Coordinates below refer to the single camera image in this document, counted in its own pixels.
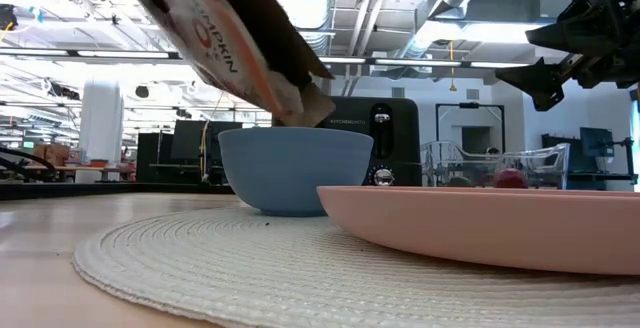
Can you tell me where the clear plastic fruit container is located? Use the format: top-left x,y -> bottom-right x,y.
419,140 -> 571,190

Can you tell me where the white column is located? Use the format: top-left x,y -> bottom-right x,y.
79,78 -> 125,184

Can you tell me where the black cabinet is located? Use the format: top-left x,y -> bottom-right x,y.
136,131 -> 174,184

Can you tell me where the pink plate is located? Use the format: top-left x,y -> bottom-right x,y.
316,185 -> 640,276

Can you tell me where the round woven cream placemat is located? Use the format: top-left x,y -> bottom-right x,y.
72,206 -> 640,328

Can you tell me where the overhead bar with light strips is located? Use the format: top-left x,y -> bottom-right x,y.
0,46 -> 531,69

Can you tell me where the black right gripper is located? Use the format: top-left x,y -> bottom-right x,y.
494,0 -> 640,113

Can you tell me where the black monitor on arm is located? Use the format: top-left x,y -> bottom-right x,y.
579,126 -> 637,185

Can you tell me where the red apple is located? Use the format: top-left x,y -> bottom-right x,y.
493,167 -> 529,190

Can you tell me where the cardboard box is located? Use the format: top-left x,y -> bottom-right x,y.
33,142 -> 71,167

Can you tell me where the blue bowl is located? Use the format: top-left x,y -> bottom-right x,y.
218,126 -> 375,218

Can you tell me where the black curved cable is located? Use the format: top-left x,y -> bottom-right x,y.
0,145 -> 59,183

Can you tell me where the black toaster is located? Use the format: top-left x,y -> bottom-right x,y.
318,96 -> 422,188

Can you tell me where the orange pumpkin cereal box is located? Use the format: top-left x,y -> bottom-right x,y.
94,0 -> 337,128

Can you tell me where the black table edge frame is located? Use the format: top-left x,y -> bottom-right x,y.
0,181 -> 236,202

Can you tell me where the black metal frame stand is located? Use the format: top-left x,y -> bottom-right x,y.
434,101 -> 506,157

